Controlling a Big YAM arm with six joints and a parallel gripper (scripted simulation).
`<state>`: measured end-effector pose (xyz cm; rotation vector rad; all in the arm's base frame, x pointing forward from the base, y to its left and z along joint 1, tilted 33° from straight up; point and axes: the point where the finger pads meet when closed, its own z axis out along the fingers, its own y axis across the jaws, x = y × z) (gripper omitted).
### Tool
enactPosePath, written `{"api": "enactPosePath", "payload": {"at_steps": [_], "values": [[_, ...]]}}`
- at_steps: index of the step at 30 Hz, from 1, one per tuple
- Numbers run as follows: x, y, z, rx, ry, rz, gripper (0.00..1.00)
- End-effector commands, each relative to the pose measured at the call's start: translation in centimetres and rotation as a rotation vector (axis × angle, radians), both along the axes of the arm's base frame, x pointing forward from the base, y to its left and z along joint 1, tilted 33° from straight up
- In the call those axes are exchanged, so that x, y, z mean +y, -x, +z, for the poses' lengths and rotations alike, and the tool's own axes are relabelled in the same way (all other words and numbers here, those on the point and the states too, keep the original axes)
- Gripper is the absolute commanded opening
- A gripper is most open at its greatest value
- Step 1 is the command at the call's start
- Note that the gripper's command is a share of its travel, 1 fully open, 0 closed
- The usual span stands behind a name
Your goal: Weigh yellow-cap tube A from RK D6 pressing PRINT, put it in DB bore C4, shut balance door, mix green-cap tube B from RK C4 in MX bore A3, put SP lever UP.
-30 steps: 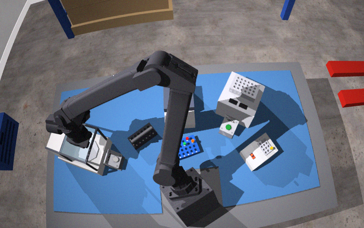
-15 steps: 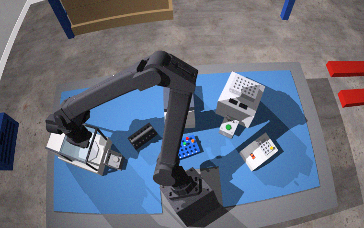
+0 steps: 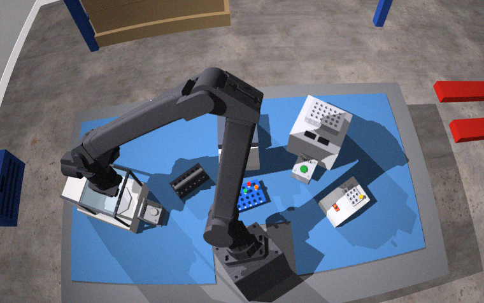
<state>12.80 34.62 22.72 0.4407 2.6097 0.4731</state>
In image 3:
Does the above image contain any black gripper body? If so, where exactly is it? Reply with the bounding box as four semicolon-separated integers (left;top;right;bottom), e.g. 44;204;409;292
88;169;123;197

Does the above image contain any blue bench mat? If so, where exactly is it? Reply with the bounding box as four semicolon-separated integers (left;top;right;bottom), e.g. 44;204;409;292
71;94;425;285

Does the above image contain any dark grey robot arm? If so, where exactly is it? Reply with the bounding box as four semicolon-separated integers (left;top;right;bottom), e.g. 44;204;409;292
60;67;266;265

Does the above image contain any blue tube rack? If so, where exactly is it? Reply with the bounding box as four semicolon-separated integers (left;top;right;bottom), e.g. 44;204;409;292
237;179;266;213

